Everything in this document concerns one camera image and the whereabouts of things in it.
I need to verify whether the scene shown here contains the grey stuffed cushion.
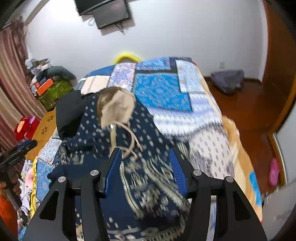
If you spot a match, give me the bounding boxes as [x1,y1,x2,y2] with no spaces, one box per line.
[47,66,76,80]

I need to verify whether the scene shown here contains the pink slipper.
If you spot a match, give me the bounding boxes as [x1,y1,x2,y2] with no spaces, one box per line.
[269,158,280,187]

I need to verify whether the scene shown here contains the wall mounted black television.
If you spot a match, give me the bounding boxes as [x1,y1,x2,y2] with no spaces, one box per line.
[74,0,130,30]

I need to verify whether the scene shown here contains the navy patterned hooded garment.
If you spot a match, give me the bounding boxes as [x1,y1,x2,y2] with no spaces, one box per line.
[48,87,190,240]

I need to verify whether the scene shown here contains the brown wooden door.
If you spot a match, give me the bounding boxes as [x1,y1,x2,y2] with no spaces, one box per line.
[263,1,295,133]

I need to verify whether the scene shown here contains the striped maroon curtain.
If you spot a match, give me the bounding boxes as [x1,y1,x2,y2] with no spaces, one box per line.
[1,20,46,151]

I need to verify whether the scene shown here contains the blue patchwork bed quilt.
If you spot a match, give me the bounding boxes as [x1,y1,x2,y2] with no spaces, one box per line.
[37,57,234,200]

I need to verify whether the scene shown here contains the black folded garment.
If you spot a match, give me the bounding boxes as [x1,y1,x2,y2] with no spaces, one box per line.
[56,90,86,140]

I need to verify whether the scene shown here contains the orange flat box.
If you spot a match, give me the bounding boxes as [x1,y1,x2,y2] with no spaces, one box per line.
[37,78,54,96]

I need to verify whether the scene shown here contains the grey bag on floor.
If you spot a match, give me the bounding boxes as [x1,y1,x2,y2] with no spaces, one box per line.
[210,69,244,94]

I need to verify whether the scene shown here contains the brown wooden folding table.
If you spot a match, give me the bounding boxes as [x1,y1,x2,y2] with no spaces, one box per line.
[25,109,57,161]

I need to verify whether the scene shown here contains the yellow ring behind bed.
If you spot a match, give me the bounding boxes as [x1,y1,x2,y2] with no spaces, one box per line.
[113,52,142,65]

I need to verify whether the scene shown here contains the red plush toy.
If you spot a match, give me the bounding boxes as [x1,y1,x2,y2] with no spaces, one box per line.
[14,116,40,141]

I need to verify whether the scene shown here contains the orange fleece blanket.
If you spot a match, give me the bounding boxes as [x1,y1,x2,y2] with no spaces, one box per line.
[199,76,263,223]

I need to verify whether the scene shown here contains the green storage box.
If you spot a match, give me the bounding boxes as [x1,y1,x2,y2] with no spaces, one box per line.
[39,80,73,111]

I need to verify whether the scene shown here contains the person's left hand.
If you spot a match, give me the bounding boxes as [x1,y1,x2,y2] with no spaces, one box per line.
[0,172,22,197]

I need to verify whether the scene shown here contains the white wall socket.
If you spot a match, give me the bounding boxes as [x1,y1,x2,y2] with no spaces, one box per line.
[219,62,225,69]

